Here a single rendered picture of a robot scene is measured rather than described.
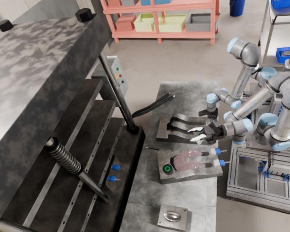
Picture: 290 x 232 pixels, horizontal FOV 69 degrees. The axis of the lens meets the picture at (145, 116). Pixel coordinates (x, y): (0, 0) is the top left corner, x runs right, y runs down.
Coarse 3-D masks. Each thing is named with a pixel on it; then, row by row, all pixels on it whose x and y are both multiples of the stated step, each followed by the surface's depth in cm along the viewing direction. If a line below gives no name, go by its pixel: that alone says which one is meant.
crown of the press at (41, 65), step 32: (0, 32) 154; (32, 32) 140; (64, 32) 128; (96, 32) 135; (0, 64) 119; (32, 64) 110; (64, 64) 109; (0, 96) 97; (32, 96) 91; (64, 96) 110; (0, 128) 82; (32, 128) 91; (0, 160) 78; (32, 160) 92; (0, 192) 79
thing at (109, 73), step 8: (104, 56) 153; (104, 64) 157; (112, 72) 165; (112, 80) 168; (120, 96) 182; (120, 104) 190; (128, 112) 199; (128, 120) 206; (136, 128) 219; (0, 224) 82; (8, 224) 86; (16, 224) 90
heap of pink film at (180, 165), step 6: (192, 150) 180; (180, 156) 180; (186, 156) 178; (192, 156) 177; (198, 156) 179; (174, 162) 178; (180, 162) 176; (186, 162) 174; (192, 162) 172; (198, 162) 173; (180, 168) 174; (186, 168) 171; (192, 168) 170
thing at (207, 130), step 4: (204, 128) 125; (208, 128) 125; (220, 128) 125; (224, 128) 122; (204, 132) 128; (208, 132) 123; (212, 132) 122; (224, 132) 121; (212, 136) 123; (216, 136) 125; (220, 136) 125; (224, 136) 126; (208, 140) 126; (212, 140) 125
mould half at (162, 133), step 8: (160, 120) 216; (168, 120) 213; (192, 120) 204; (200, 120) 201; (160, 128) 209; (184, 128) 198; (192, 128) 197; (160, 136) 203; (168, 136) 196; (176, 136) 193; (184, 136) 193; (192, 136) 192; (200, 144) 194; (208, 144) 191
